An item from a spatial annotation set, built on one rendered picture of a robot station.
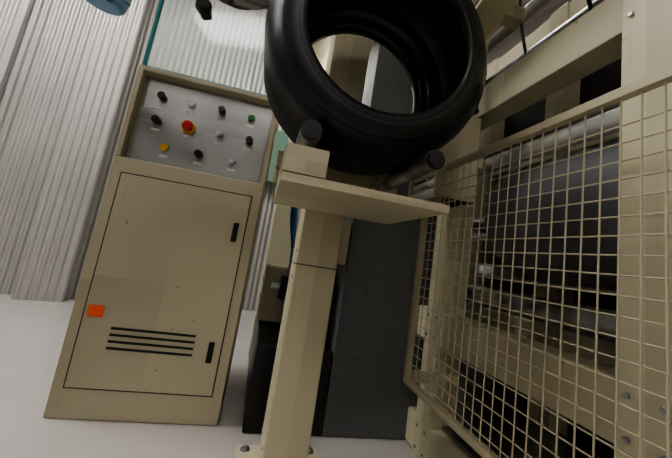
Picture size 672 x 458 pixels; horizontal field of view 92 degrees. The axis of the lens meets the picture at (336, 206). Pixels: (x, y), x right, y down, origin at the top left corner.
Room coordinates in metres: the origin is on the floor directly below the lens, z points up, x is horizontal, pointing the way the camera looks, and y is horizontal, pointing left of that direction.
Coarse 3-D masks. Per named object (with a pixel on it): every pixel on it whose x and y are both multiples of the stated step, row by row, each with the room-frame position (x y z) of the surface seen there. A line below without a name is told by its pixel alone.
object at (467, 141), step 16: (464, 128) 1.02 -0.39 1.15; (480, 128) 1.03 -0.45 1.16; (448, 144) 1.01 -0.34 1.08; (464, 144) 1.02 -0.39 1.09; (448, 160) 1.01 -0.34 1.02; (448, 176) 1.01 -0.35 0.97; (464, 176) 1.03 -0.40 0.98; (416, 192) 1.19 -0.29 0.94; (432, 192) 1.03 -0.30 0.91; (464, 192) 1.03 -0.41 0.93
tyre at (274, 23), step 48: (288, 0) 0.60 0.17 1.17; (336, 0) 0.85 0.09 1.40; (384, 0) 0.85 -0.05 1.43; (432, 0) 0.79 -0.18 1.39; (288, 48) 0.61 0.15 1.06; (432, 48) 0.90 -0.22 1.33; (480, 48) 0.70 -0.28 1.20; (288, 96) 0.65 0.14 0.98; (336, 96) 0.63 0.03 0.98; (432, 96) 0.95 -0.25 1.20; (480, 96) 0.73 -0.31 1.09; (336, 144) 0.69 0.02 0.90; (384, 144) 0.67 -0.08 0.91; (432, 144) 0.71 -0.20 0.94
